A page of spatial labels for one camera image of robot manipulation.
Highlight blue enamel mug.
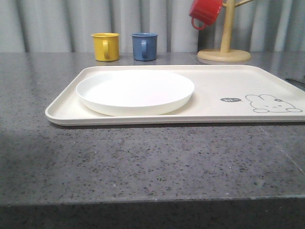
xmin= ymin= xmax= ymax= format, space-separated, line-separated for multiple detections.
xmin=132 ymin=33 xmax=158 ymax=61

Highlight red enamel mug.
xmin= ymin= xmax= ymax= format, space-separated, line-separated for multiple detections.
xmin=189 ymin=0 xmax=223 ymax=30

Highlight beige rabbit serving tray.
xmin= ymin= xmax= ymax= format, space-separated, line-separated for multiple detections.
xmin=45 ymin=65 xmax=305 ymax=126

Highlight white round plate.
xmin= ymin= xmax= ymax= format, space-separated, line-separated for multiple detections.
xmin=76 ymin=70 xmax=195 ymax=116

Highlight silver metal fork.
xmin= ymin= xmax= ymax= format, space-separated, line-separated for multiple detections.
xmin=285 ymin=78 xmax=305 ymax=87

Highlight grey curtain backdrop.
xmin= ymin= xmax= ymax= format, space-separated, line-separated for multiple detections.
xmin=0 ymin=0 xmax=305 ymax=52

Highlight wooden mug tree stand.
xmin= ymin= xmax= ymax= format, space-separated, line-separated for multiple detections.
xmin=197 ymin=0 xmax=252 ymax=62

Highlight yellow enamel mug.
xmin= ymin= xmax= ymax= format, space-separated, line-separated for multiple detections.
xmin=91 ymin=33 xmax=119 ymax=62

